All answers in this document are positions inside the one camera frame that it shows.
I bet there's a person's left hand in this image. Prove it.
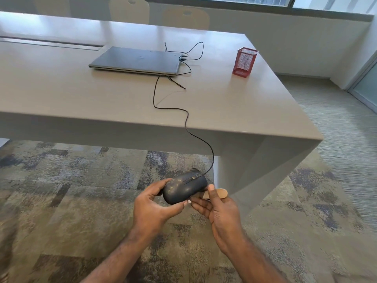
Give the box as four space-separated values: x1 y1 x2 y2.
129 178 192 242

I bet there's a grey table cable hatch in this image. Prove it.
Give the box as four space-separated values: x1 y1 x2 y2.
0 36 104 51

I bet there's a person's right hand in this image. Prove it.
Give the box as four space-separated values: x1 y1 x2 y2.
190 184 248 257

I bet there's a person's left forearm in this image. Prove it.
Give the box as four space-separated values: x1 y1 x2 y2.
81 230 159 283

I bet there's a black mouse cable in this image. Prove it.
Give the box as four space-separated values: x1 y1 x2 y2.
153 41 215 176

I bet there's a grey window frame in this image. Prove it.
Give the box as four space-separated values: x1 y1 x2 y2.
147 0 375 22

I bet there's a black dusty computer mouse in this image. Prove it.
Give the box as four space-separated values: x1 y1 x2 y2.
162 168 209 205

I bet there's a grey closed laptop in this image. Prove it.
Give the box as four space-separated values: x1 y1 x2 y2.
88 46 182 76

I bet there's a frosted glass door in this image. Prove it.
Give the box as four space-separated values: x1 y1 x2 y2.
347 57 377 114

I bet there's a beige chair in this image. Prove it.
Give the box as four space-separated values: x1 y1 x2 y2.
34 0 71 17
162 7 210 30
108 0 151 24

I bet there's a wooden brush with pink bristles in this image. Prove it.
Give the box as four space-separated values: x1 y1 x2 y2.
201 188 229 201

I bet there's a red mesh pen holder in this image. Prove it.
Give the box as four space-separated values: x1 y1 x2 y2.
232 47 260 78

